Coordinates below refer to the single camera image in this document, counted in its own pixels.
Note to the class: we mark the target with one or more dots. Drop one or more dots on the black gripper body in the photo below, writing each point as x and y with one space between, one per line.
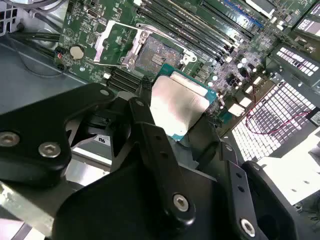
112 212

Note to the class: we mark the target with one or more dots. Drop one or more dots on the silver-topped CPU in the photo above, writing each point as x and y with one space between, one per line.
177 105

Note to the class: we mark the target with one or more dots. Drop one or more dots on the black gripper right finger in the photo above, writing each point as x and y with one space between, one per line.
240 200

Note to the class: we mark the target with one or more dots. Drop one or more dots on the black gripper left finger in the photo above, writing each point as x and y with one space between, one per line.
32 130

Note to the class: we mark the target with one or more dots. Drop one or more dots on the metal socket cover frame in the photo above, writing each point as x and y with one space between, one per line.
101 43

